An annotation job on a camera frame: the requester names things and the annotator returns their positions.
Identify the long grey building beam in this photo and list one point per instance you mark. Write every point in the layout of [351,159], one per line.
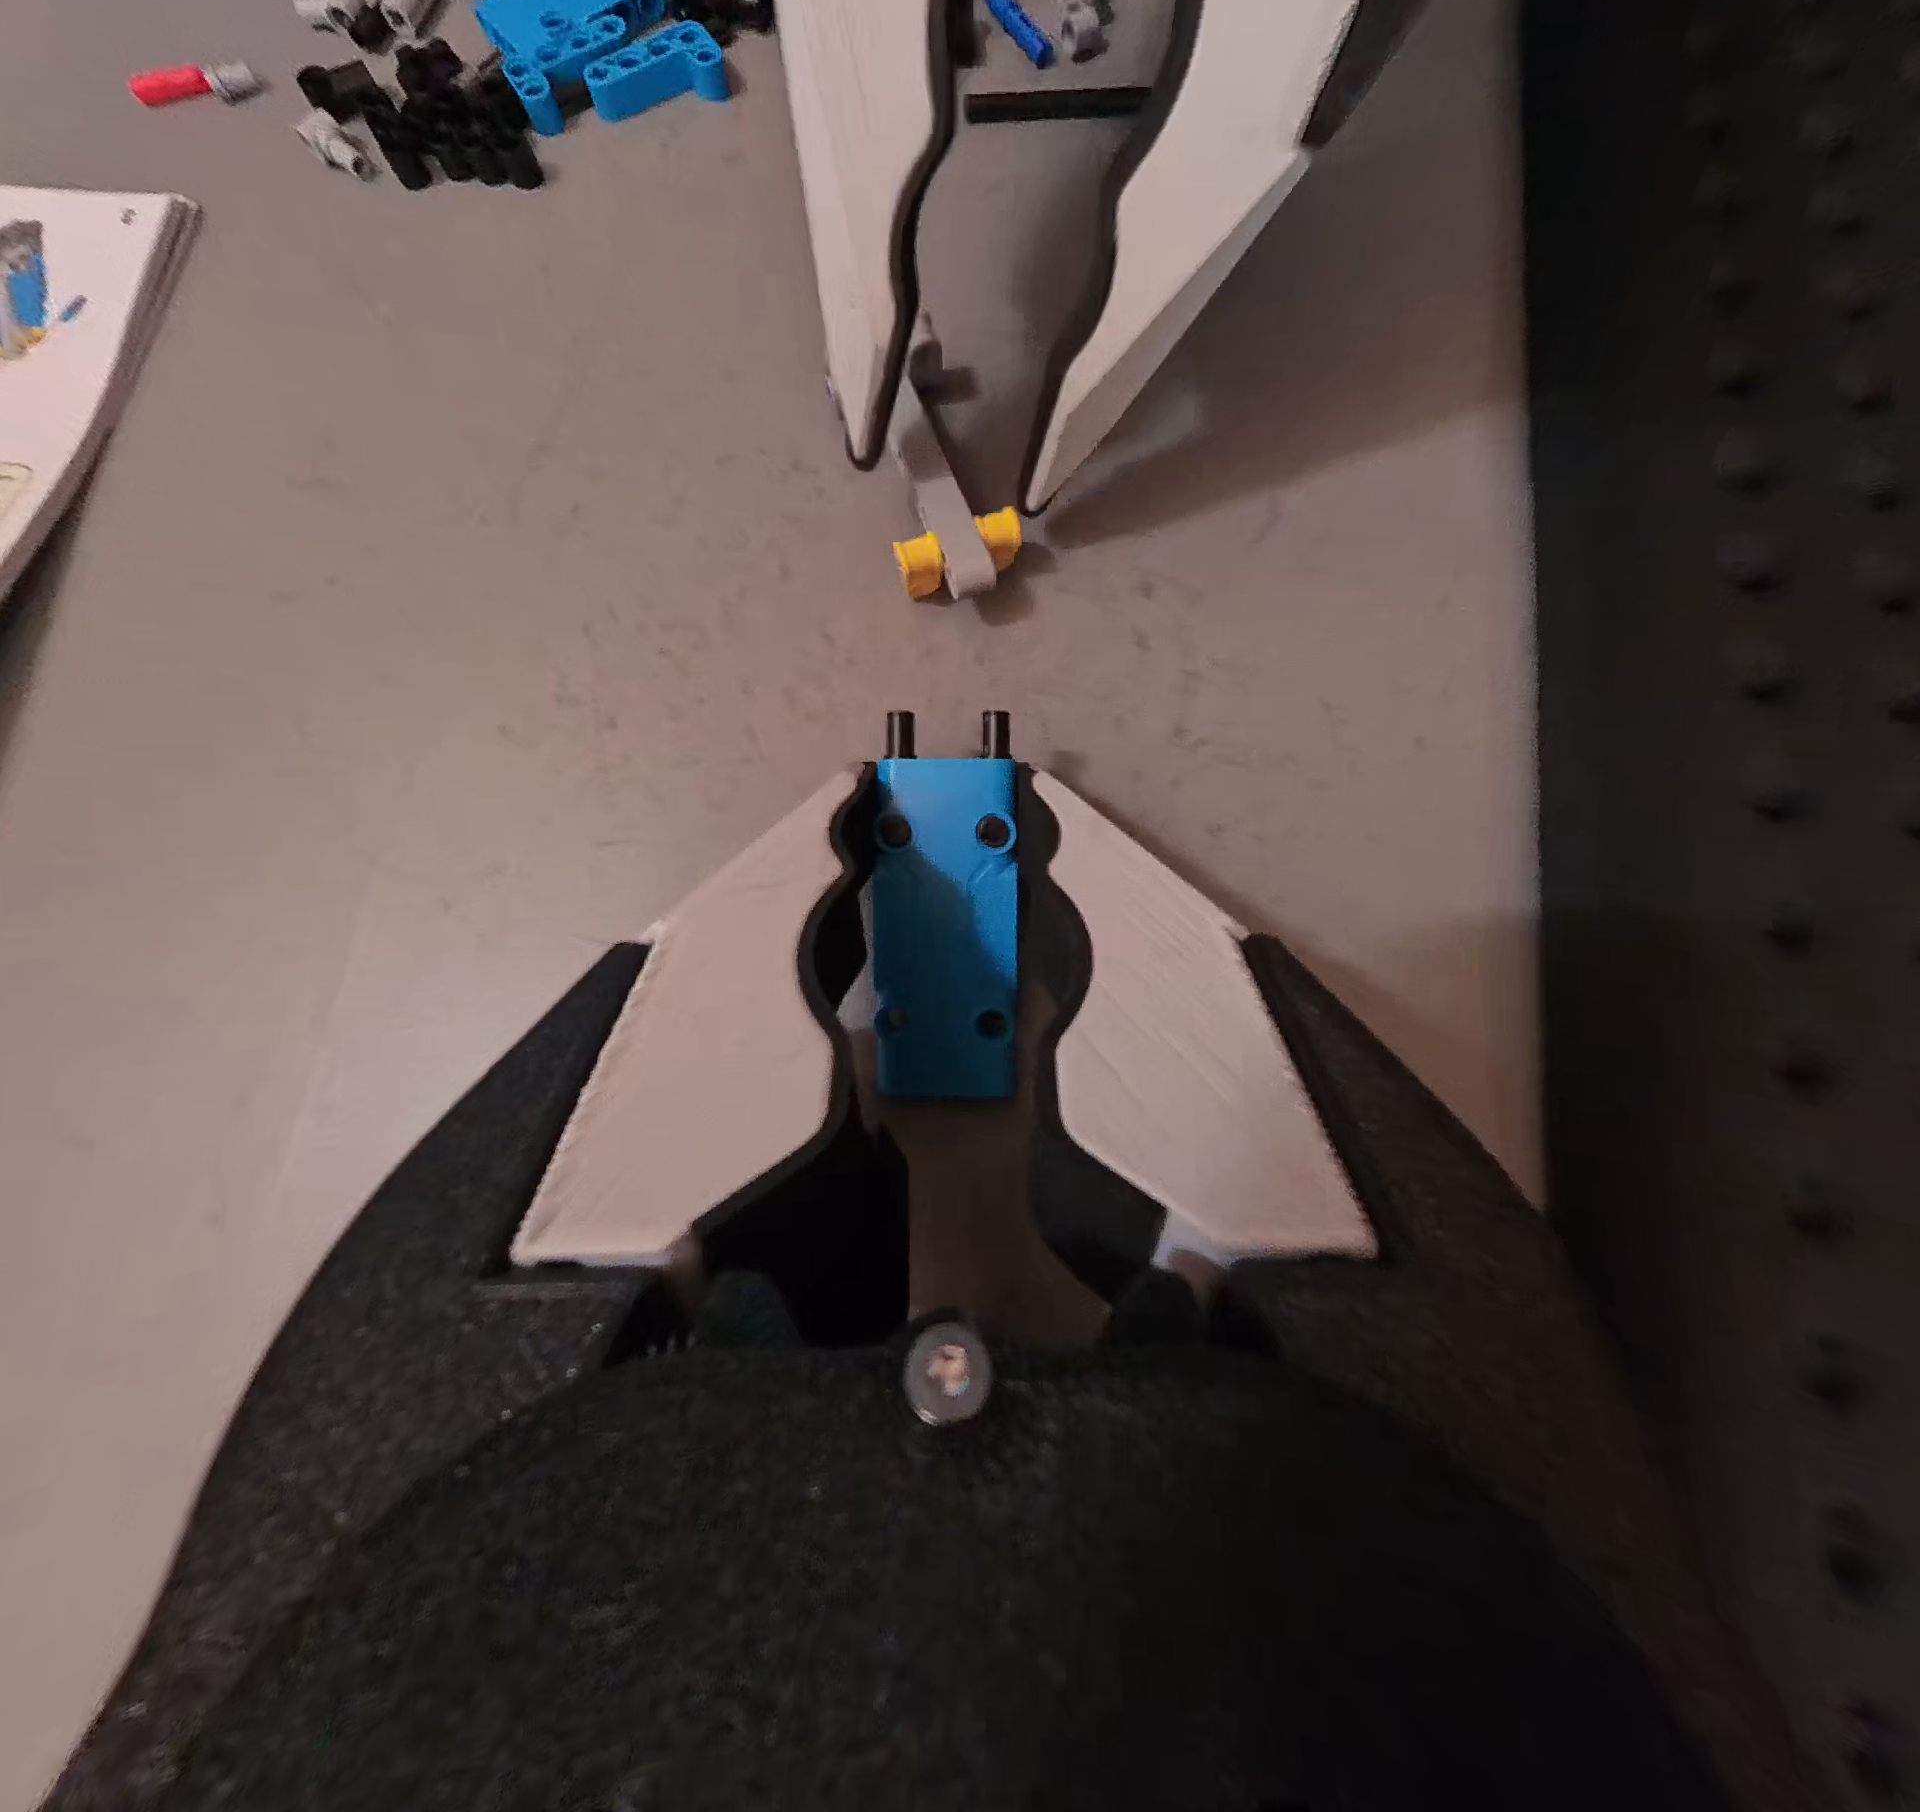
[952,507]

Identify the pile of small building pieces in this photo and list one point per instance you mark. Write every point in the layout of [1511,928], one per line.
[585,28]

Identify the yellow connector piece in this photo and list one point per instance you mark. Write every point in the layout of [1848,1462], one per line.
[918,565]
[1001,535]

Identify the long black axle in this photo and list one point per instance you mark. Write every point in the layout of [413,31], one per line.
[1059,103]

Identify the red and grey pin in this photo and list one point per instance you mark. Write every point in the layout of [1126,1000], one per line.
[181,85]

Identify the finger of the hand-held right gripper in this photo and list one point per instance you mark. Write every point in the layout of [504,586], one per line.
[1245,89]
[856,117]

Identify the blue panel with black pins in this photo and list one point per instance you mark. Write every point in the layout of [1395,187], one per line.
[948,943]

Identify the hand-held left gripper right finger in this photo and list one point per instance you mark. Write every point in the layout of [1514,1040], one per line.
[1200,1093]

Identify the short grey connector piece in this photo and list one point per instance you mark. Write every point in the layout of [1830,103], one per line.
[942,371]

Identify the black perforated pad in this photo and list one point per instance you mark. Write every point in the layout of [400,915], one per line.
[1725,791]

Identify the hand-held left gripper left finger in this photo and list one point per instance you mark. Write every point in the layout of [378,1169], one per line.
[689,1093]

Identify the instruction booklet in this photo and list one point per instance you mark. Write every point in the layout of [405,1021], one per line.
[76,327]

